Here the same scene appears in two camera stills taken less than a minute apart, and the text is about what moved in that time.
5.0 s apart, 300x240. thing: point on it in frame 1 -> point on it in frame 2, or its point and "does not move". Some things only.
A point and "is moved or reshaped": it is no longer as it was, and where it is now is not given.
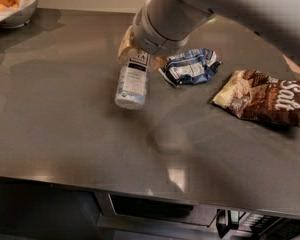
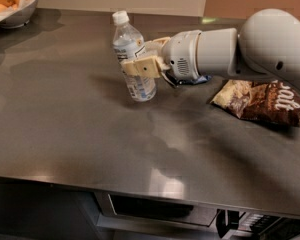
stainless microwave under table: [129, 216] does not move
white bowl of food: [18, 17] does not move
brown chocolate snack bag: [254, 95] does not move
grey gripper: [146, 37] -> [180, 54]
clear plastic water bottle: [133, 81] is moved or reshaped
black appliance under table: [262, 227] does not move
